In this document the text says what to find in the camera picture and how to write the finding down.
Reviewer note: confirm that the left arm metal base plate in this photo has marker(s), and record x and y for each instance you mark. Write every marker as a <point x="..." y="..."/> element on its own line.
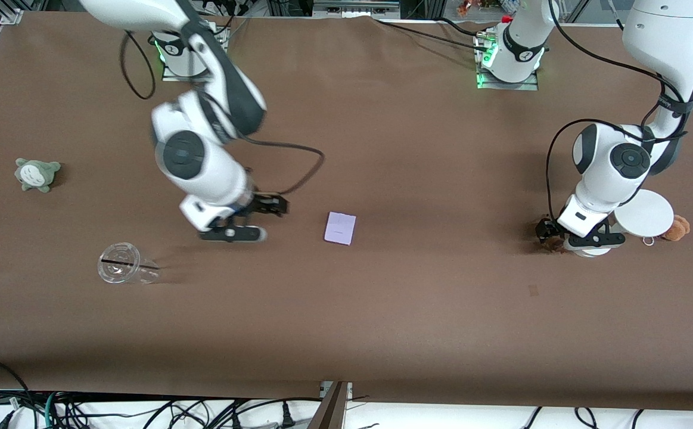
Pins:
<point x="531" y="85"/>

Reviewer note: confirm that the clear plastic cup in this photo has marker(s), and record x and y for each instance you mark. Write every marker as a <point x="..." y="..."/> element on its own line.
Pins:
<point x="121" y="265"/>

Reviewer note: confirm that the grey green plush toy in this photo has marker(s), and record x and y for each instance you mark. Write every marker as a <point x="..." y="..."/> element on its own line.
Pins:
<point x="36" y="174"/>

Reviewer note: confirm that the aluminium corner profile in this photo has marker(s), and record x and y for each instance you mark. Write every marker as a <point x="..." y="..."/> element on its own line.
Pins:
<point x="11" y="13"/>

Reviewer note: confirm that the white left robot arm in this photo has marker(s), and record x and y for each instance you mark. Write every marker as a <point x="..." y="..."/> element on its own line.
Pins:
<point x="611" y="161"/>

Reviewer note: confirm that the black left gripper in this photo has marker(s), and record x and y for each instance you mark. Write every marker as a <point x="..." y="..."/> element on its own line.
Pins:
<point x="544" y="229"/>

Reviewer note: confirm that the lavender paper card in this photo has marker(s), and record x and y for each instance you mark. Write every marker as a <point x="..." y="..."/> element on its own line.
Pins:
<point x="340" y="229"/>

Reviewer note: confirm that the white round desk lamp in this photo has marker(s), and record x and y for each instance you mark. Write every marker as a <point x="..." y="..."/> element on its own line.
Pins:
<point x="647" y="214"/>

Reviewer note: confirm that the black drinking straw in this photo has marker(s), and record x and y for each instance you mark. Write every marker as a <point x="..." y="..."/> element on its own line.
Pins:
<point x="117" y="261"/>

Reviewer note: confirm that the aluminium frame rack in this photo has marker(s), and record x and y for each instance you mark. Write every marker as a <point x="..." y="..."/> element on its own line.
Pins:
<point x="352" y="7"/>

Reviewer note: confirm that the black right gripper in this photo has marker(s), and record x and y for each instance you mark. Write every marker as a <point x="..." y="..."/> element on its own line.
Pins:
<point x="261" y="204"/>

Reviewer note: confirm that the brown table cover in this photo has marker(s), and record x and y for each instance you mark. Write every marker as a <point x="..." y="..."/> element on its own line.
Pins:
<point x="346" y="328"/>

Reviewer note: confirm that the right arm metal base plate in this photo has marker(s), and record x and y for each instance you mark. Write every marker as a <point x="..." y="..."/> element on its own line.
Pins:
<point x="170" y="76"/>

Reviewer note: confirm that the orange toy figure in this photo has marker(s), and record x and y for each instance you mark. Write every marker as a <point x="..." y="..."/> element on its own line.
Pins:
<point x="464" y="7"/>

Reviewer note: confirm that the brown lion statue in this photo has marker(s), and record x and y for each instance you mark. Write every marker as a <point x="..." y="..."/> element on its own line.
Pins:
<point x="556" y="245"/>

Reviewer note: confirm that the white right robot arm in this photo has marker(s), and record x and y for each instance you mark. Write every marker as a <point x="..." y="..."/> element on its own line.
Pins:
<point x="203" y="161"/>

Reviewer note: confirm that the aluminium support post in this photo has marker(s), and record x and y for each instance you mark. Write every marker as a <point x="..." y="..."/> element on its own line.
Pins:
<point x="331" y="411"/>

